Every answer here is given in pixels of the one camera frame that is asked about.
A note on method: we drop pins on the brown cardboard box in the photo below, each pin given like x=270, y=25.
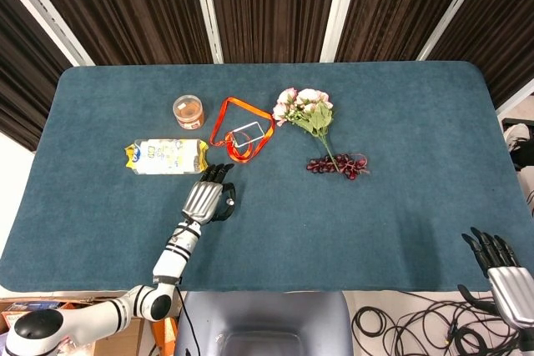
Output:
x=125, y=339

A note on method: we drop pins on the pink artificial flower bouquet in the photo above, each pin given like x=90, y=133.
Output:
x=310, y=116

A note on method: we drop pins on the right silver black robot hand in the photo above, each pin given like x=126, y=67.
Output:
x=513, y=293

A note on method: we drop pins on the clear jar brown contents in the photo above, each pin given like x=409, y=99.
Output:
x=189, y=112

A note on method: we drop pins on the dark red artificial grapes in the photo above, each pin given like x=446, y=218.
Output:
x=346, y=166

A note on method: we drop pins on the yellow white snack package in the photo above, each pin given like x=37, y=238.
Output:
x=167, y=156

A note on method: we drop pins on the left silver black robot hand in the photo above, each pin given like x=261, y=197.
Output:
x=202, y=204

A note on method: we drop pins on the white grey bundle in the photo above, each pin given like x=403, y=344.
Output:
x=516, y=136

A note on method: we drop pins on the orange blue printed carton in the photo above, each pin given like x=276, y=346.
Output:
x=21, y=309

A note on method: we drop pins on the white partition post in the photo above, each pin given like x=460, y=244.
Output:
x=46, y=14
x=454, y=10
x=340, y=10
x=207, y=10

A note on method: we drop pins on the teal table cloth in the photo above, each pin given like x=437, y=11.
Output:
x=334, y=239

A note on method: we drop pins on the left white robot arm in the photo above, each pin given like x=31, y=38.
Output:
x=173, y=260

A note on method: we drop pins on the clear badge holder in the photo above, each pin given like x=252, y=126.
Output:
x=248, y=134

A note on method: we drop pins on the grey blue chair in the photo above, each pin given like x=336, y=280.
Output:
x=263, y=318

